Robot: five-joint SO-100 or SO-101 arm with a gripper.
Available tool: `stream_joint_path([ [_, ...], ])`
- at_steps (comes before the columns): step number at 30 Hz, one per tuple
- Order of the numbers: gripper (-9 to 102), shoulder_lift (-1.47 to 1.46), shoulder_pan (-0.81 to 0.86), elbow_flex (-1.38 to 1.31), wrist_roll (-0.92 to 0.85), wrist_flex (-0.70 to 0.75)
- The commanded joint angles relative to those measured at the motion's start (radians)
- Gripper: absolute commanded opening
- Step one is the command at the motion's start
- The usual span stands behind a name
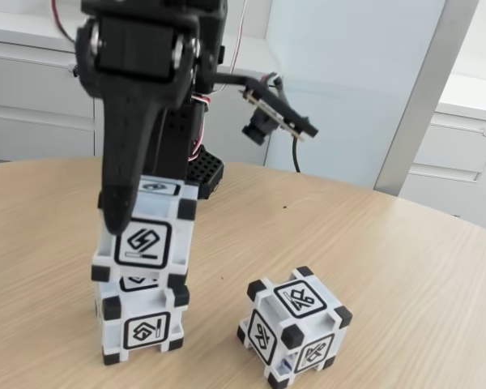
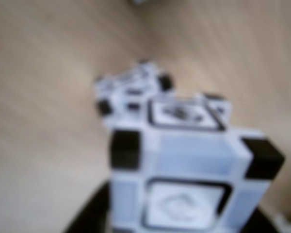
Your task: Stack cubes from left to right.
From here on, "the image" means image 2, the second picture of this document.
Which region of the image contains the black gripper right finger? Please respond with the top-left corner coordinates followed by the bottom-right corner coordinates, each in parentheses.
top-left (253, 206), bottom-right (286, 233)

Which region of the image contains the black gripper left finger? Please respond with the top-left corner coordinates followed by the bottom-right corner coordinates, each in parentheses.
top-left (63, 181), bottom-right (113, 233)

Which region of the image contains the white cube with lightning symbol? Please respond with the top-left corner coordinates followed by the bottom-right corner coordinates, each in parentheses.
top-left (108, 91), bottom-right (286, 233)

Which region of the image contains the white cube with house symbol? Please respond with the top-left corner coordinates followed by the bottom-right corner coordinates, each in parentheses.
top-left (94, 58), bottom-right (174, 127)

